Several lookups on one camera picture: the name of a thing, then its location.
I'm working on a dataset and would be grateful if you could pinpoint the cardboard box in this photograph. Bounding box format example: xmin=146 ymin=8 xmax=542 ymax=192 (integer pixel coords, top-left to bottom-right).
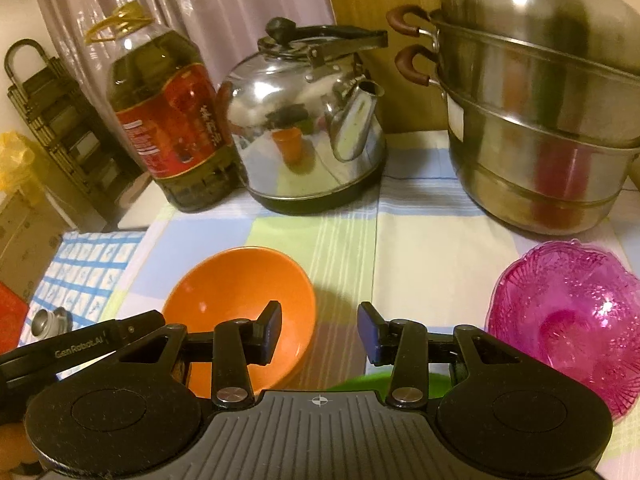
xmin=0 ymin=190 xmax=68 ymax=301

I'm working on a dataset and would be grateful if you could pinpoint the stainless steel steamer pot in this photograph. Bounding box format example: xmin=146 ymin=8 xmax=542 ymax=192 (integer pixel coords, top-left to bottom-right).
xmin=386 ymin=0 xmax=640 ymax=236

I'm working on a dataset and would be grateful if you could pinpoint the dark folding rack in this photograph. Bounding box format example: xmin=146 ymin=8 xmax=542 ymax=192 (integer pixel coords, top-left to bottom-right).
xmin=4 ymin=39 xmax=146 ymax=226

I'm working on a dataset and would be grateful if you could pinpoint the pale pink curtain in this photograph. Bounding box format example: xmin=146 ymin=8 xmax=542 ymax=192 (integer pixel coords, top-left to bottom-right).
xmin=30 ymin=0 xmax=336 ymax=111

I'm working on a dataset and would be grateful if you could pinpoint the small metal lidded jar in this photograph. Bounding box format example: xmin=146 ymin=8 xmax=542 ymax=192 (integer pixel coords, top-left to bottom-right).
xmin=31 ymin=306 xmax=74 ymax=343

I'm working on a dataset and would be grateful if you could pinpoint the small green bowl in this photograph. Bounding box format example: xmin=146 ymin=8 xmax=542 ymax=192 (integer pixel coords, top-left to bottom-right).
xmin=327 ymin=372 xmax=453 ymax=401

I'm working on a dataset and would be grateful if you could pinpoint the stainless steel kettle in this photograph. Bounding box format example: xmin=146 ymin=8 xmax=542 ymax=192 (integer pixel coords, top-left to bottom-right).
xmin=216 ymin=16 xmax=390 ymax=215

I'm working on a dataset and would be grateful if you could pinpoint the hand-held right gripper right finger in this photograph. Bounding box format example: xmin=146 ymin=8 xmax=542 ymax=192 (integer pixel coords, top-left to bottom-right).
xmin=357 ymin=301 xmax=526 ymax=407

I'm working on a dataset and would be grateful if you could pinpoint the pastel checked tablecloth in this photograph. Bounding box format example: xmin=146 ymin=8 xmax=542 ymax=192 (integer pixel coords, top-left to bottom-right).
xmin=100 ymin=130 xmax=640 ymax=426

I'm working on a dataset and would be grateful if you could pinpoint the orange bowl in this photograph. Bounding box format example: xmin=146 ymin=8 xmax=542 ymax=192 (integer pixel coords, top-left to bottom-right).
xmin=161 ymin=246 xmax=318 ymax=398

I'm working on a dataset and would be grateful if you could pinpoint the cooking oil bottle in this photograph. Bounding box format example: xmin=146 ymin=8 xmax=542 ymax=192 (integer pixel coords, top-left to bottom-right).
xmin=84 ymin=0 xmax=240 ymax=213

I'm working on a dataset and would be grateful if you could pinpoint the blue checked cloth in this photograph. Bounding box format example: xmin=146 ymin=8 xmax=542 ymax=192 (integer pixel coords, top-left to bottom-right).
xmin=20 ymin=230 xmax=148 ymax=341

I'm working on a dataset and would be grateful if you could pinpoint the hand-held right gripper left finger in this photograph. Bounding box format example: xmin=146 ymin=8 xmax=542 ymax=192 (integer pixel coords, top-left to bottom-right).
xmin=115 ymin=301 xmax=283 ymax=407

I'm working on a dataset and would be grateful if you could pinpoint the yellow plastic bag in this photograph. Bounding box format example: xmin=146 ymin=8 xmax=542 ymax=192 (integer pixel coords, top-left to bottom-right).
xmin=0 ymin=130 xmax=38 ymax=206

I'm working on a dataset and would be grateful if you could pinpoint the red flat object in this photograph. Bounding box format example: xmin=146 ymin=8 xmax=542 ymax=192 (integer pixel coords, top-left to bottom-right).
xmin=0 ymin=280 xmax=31 ymax=353

